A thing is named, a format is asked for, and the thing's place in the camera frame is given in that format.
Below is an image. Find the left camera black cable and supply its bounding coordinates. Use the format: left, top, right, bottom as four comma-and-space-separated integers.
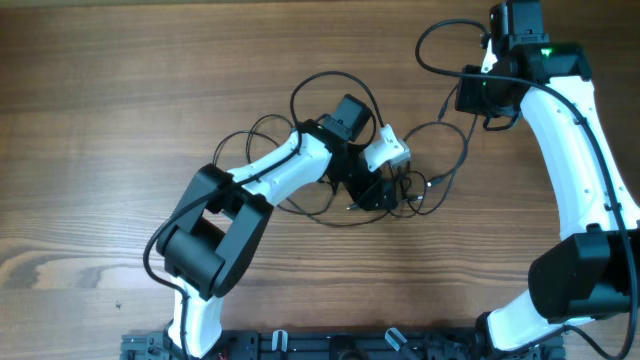
142, 70, 386, 360

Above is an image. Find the camera black cable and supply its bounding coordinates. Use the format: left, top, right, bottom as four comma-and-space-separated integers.
142, 70, 386, 360
414, 18, 640, 360

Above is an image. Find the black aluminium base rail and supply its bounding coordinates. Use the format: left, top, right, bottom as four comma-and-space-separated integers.
119, 327, 566, 360

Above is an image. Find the right camera black cable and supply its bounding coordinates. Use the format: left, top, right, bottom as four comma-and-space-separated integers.
414, 18, 640, 360

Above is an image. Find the black usb cable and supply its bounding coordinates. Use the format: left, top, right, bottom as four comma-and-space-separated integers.
212, 82, 481, 229

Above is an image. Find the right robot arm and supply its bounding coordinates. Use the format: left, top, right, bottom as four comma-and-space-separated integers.
456, 1, 639, 354

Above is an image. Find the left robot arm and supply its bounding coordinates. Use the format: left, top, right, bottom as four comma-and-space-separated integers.
153, 95, 410, 359

